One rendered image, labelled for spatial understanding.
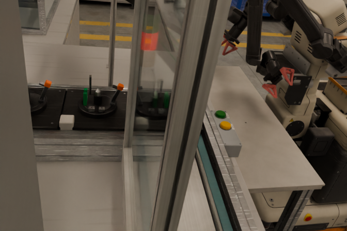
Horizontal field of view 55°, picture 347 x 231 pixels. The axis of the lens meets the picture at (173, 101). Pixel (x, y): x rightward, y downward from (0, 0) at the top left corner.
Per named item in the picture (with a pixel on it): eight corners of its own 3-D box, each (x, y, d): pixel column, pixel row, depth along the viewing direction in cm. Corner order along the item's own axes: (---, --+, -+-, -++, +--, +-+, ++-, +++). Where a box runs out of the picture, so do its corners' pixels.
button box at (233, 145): (223, 122, 139) (226, 110, 135) (238, 158, 121) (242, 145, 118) (206, 121, 137) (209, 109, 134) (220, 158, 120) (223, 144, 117)
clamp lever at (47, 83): (44, 98, 119) (52, 81, 116) (43, 101, 117) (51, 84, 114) (34, 94, 117) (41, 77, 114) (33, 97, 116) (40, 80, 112)
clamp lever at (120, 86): (114, 100, 124) (124, 84, 120) (114, 103, 122) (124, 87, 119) (106, 97, 122) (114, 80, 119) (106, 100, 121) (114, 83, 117)
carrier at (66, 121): (129, 95, 136) (131, 68, 130) (131, 133, 117) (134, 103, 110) (66, 93, 132) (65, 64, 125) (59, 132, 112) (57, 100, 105)
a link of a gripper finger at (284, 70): (288, 81, 135) (281, 63, 140) (277, 91, 140) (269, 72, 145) (300, 83, 138) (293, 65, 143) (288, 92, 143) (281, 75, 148)
